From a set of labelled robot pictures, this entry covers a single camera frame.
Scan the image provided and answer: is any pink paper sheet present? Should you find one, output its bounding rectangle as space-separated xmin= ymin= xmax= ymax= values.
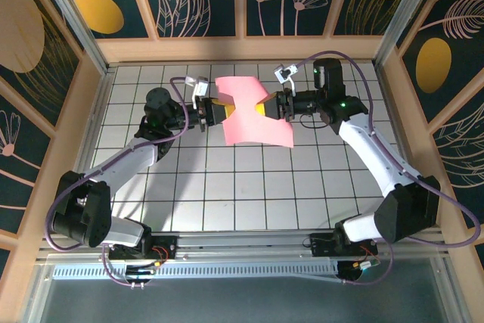
xmin=214 ymin=76 xmax=295 ymax=148

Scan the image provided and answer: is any small lit circuit board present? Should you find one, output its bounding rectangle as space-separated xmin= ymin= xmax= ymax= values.
xmin=349 ymin=258 xmax=381 ymax=273
xmin=126 ymin=262 xmax=160 ymax=278

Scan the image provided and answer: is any aluminium side rail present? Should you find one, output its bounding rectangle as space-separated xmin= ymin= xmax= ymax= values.
xmin=372 ymin=60 xmax=436 ymax=229
xmin=60 ymin=67 xmax=116 ymax=233

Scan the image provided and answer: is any aluminium corner post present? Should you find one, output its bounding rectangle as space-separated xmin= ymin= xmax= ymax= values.
xmin=374 ymin=0 xmax=445 ymax=69
xmin=32 ymin=0 xmax=114 ymax=76

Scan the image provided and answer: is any aluminium front rail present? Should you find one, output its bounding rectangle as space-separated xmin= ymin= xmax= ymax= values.
xmin=36 ymin=228 xmax=449 ymax=263

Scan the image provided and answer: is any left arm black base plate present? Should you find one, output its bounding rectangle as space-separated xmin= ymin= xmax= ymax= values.
xmin=108 ymin=234 xmax=178 ymax=262

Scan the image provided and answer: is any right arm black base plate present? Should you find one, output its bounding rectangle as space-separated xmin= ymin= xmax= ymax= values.
xmin=309 ymin=232 xmax=379 ymax=258

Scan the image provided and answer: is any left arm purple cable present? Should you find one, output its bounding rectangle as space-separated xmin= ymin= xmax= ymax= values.
xmin=45 ymin=76 xmax=197 ymax=288

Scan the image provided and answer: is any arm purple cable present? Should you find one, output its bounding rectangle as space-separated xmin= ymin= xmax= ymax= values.
xmin=45 ymin=76 xmax=197 ymax=288
xmin=296 ymin=50 xmax=474 ymax=286

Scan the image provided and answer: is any slotted grey cable duct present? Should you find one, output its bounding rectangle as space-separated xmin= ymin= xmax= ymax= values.
xmin=52 ymin=262 xmax=341 ymax=281

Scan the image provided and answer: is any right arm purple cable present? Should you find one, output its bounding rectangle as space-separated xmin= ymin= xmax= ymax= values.
xmin=296 ymin=50 xmax=474 ymax=286

